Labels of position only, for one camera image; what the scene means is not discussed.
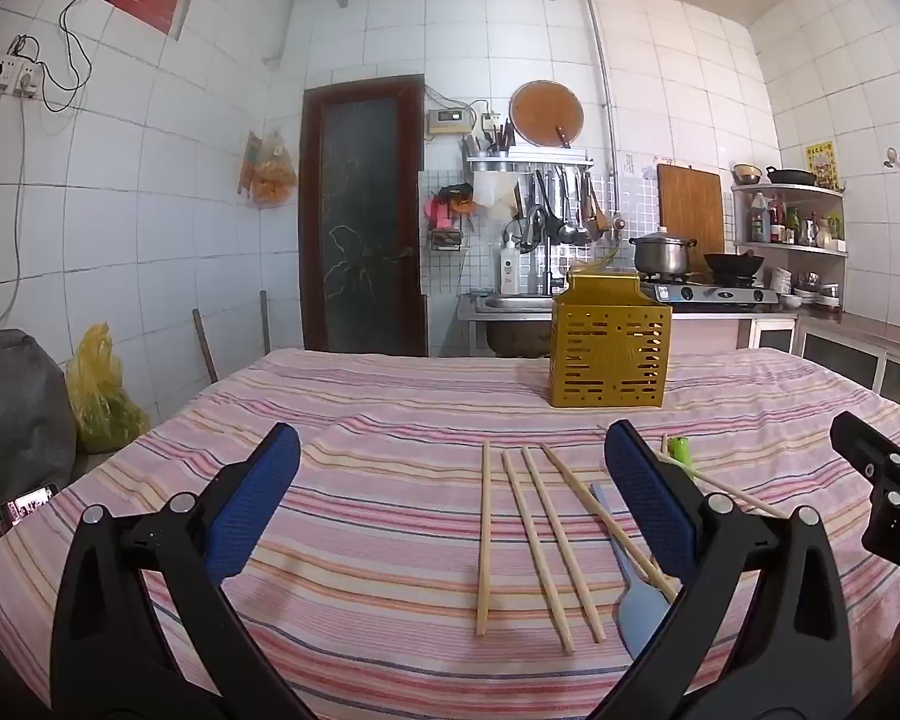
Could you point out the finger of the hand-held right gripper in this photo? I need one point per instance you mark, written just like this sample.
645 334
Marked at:
866 446

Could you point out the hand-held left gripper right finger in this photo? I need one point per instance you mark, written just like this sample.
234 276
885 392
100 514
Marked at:
649 502

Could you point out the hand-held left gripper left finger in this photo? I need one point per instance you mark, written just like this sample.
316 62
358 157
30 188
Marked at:
255 510

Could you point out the wooden chopstick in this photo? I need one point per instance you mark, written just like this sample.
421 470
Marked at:
484 540
536 551
592 499
750 499
562 544

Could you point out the green frog spoon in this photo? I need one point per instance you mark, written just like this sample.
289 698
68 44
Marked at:
681 452

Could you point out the yellow perforated utensil holder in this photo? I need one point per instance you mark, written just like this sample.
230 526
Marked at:
607 352

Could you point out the row of hanging kitchen utensils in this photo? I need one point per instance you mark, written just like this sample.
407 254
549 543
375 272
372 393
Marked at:
566 210

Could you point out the pink striped tablecloth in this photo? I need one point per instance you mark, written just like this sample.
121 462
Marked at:
345 465

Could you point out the kitchen counter cabinet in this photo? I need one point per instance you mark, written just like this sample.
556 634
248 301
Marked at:
832 345

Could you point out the light blue spoon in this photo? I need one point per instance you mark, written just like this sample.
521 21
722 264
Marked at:
641 615

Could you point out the stack of bowls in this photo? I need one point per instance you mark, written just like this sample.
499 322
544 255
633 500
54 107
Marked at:
806 292

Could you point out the wooden stick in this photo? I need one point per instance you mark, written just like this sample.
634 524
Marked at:
205 349

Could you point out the yellow plastic bag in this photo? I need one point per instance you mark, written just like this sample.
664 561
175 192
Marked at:
101 405

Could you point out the metal pole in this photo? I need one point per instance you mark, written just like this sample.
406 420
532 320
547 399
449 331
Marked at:
265 322

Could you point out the gas stove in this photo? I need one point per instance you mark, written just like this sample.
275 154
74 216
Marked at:
720 294

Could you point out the smartphone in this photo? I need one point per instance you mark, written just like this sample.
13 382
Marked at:
30 504

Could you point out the black wok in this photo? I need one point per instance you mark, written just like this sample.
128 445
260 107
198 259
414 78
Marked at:
733 264

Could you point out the row of condiment bottles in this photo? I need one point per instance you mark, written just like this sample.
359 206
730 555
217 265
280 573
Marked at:
776 225

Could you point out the stainless steel pot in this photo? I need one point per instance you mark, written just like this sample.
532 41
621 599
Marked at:
661 255

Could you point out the metal faucet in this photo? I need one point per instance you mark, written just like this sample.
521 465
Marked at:
544 262

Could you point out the white corner shelf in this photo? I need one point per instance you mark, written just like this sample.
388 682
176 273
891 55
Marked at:
791 193

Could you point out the white soap bottle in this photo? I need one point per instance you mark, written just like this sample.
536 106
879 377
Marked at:
507 270

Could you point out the black pan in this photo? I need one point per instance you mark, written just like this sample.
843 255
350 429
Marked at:
791 177

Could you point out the wooden cutting board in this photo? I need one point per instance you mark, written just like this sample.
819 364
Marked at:
690 210

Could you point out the metal bowl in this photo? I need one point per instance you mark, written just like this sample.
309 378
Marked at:
748 174

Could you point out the dark wooden glass door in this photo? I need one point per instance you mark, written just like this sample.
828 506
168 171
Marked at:
364 225

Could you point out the orange hanging plastic bag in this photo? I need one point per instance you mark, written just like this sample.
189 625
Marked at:
271 172

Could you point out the white hanging plastic bag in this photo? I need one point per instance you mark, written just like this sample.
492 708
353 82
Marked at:
495 191

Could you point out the pink hanging scrubbers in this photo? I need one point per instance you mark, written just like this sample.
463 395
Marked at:
450 208

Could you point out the metal knife holder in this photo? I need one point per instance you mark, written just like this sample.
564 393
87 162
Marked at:
487 144

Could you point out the round orange pot lid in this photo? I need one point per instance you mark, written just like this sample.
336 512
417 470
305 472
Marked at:
546 112

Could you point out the white power strip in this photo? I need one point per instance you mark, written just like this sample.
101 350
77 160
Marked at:
15 75

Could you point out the yellow wall poster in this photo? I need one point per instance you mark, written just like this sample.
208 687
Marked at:
821 163

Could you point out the wall sticker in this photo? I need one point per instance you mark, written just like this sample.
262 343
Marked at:
898 156

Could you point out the metal wall rack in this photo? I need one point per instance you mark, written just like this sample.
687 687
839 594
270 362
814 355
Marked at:
529 163

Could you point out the white wall socket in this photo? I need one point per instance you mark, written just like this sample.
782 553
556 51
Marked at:
491 121

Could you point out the grey wall pipe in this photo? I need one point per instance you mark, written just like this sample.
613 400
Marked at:
604 90

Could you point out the white wall control box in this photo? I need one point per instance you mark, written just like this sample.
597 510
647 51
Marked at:
448 121

